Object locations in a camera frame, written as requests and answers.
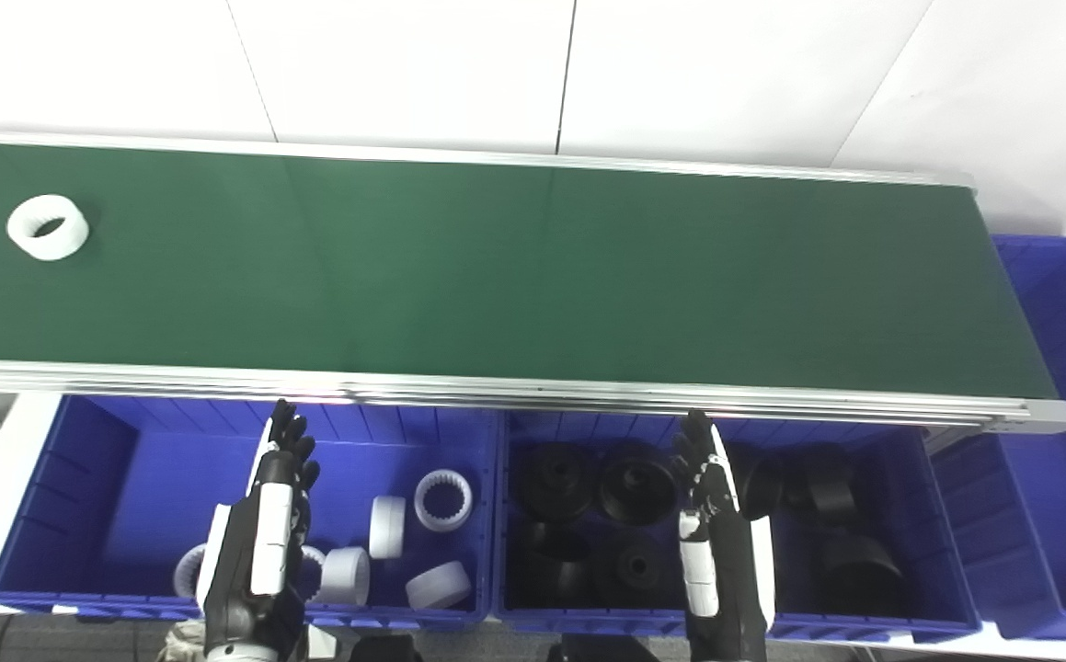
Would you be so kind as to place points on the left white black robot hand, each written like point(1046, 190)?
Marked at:
point(270, 538)

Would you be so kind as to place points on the blue bin with white parts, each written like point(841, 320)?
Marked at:
point(128, 496)

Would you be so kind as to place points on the black round flanged part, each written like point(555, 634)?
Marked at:
point(555, 480)
point(553, 563)
point(831, 485)
point(859, 568)
point(761, 485)
point(638, 487)
point(634, 570)

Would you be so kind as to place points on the blue bin with black parts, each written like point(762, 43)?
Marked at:
point(914, 487)

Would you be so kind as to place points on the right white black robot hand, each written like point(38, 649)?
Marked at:
point(712, 552)

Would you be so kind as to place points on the green conveyor belt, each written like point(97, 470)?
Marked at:
point(532, 276)

